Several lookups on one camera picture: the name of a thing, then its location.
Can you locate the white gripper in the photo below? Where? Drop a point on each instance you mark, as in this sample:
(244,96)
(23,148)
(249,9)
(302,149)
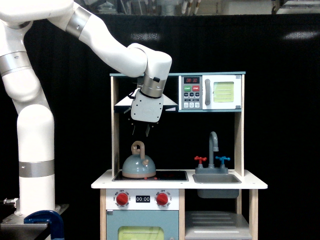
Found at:
(145,109)

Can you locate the blue-grey toy teapot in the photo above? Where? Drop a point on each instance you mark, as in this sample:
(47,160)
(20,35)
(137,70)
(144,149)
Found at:
(138,165)

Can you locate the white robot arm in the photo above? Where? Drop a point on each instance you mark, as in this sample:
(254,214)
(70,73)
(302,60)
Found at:
(35,121)

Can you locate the black toy stove top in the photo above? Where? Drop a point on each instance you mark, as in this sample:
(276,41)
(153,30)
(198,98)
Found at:
(160,176)

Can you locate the grey range hood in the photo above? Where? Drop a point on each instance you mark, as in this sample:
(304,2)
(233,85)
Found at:
(123,87)

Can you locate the toy microwave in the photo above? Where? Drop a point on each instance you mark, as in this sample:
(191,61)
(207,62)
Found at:
(210,92)

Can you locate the right red oven knob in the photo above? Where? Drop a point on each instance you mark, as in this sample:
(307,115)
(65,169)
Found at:
(162,199)

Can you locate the red oven knob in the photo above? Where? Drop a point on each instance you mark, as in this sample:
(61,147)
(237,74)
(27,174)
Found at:
(162,199)
(122,199)

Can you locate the left red oven knob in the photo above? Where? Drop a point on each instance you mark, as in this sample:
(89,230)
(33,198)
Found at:
(122,199)

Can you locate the grey toy faucet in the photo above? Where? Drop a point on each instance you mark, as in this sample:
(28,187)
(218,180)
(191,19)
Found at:
(213,147)

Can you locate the grey toy sink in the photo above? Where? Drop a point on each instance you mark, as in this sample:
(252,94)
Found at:
(216,178)

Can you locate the blue toy oven door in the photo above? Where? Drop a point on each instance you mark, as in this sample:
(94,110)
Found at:
(142,225)

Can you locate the grey lower shelf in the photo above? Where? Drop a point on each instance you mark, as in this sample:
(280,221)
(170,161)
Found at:
(216,225)

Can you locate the blue clamp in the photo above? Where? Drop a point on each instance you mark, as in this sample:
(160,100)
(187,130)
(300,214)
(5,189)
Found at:
(50,217)

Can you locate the wooden toy kitchen frame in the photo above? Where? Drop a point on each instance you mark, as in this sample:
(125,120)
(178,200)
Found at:
(172,144)

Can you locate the red tap handle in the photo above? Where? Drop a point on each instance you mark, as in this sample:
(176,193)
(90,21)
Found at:
(200,161)

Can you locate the blue tap handle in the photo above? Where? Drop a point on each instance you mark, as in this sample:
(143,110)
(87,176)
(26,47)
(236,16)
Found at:
(222,160)

